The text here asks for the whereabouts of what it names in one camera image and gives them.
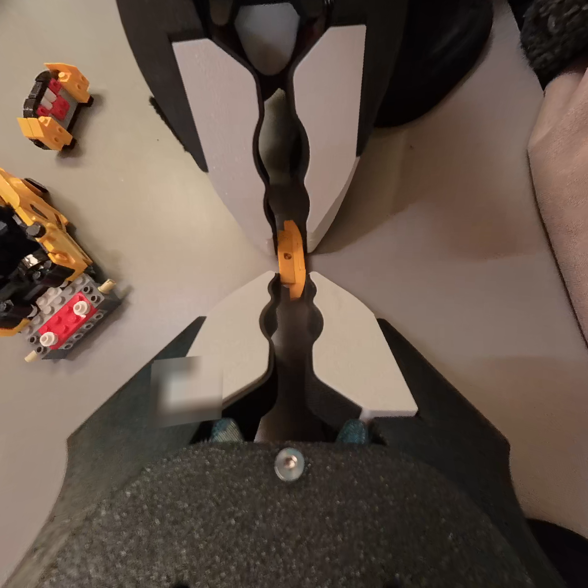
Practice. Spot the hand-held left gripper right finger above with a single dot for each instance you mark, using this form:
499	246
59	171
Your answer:
358	363

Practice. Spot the yellow lego car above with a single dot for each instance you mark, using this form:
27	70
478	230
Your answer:
46	275

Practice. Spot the beige shirt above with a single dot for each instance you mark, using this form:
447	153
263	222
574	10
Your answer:
565	206

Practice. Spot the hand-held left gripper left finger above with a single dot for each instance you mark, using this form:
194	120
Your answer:
239	330

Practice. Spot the black orange lego bumper assembly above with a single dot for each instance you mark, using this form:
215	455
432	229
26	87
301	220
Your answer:
55	105

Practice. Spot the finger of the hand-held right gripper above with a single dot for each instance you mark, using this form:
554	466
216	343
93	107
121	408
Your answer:
216	138
330	138

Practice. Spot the orange white red lego subassembly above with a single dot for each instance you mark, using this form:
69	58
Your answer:
290	252

